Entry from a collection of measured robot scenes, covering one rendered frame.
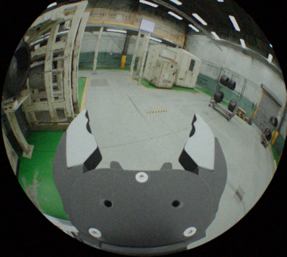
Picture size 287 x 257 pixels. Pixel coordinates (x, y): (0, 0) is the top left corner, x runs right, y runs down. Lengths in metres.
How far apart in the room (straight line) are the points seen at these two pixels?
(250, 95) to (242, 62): 3.03
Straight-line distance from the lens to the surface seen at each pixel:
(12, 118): 1.63
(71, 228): 0.52
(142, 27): 4.19
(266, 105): 10.39
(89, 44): 9.86
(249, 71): 10.57
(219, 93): 4.70
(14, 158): 1.90
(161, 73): 4.34
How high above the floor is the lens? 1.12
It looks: 29 degrees down
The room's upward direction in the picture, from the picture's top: 13 degrees clockwise
